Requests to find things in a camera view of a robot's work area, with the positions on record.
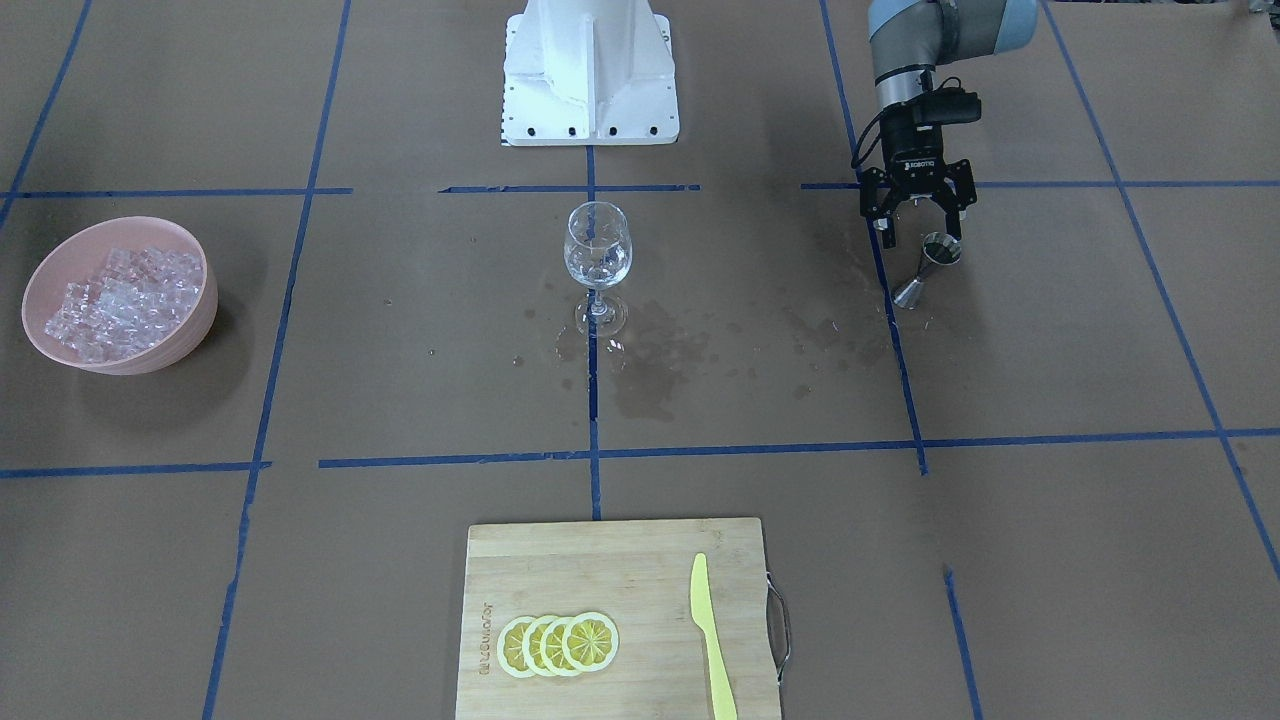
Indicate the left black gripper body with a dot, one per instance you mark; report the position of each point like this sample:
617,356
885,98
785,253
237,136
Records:
912,150

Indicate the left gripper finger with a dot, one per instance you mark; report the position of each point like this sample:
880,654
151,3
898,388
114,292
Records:
883,223
952,210

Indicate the steel jigger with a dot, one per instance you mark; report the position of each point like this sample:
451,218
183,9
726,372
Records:
939,250

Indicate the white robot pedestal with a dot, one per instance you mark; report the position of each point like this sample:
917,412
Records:
589,73

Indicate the pink bowl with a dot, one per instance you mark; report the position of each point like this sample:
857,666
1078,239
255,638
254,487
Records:
77,257

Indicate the clear wine glass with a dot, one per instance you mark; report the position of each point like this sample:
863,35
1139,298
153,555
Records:
598,252

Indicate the yellow plastic knife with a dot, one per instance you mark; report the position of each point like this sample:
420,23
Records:
722,703

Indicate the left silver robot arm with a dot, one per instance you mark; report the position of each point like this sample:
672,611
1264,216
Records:
909,41

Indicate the ice cubes pile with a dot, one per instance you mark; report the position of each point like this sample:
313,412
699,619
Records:
135,300

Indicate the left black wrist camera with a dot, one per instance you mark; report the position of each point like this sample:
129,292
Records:
946,107

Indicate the wooden cutting board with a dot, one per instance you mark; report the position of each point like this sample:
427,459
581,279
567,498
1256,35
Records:
638,573

